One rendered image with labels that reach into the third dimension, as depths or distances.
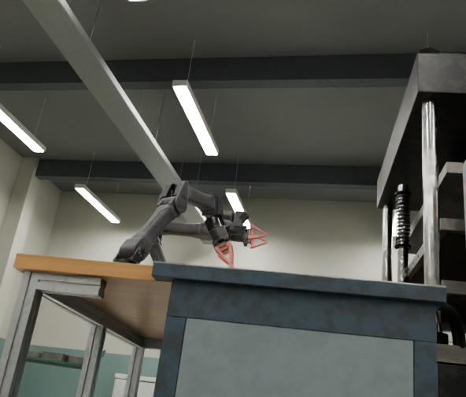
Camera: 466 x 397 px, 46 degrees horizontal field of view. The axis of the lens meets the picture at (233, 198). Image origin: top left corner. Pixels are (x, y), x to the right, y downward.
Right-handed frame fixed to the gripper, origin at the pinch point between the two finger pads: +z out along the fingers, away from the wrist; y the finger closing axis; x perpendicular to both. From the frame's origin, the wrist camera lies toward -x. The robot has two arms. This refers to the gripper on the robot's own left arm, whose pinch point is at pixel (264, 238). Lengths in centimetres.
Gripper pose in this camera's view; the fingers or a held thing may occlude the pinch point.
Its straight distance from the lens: 234.6
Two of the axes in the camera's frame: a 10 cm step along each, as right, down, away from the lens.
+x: -1.4, 9.2, -3.7
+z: 9.8, 0.9, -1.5
